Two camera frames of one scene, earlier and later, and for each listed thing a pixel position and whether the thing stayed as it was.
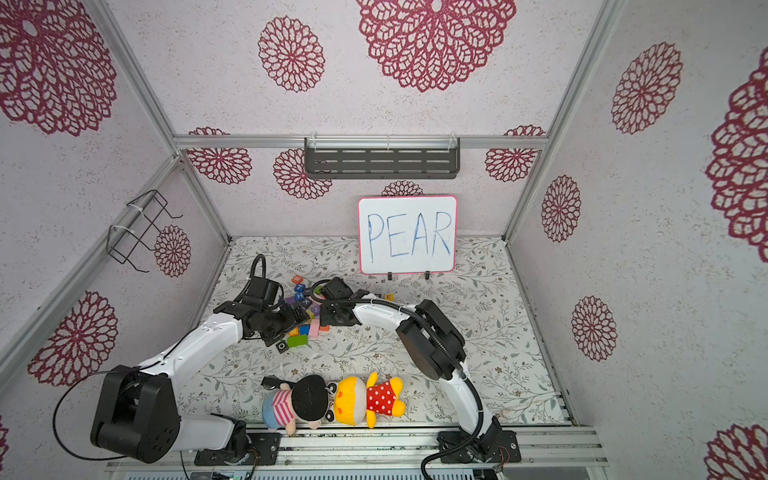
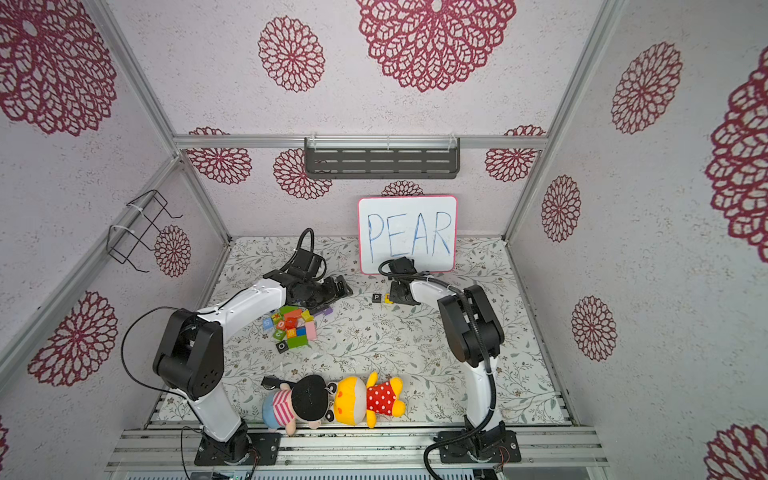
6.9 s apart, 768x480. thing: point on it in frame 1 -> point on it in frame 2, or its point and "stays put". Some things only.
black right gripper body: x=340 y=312 -> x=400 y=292
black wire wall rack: x=124 y=237 stays put
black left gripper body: x=280 y=322 -> x=326 y=293
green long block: x=297 y=341 stays put
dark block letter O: x=282 y=346 stays put
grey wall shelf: x=382 y=158 stays put
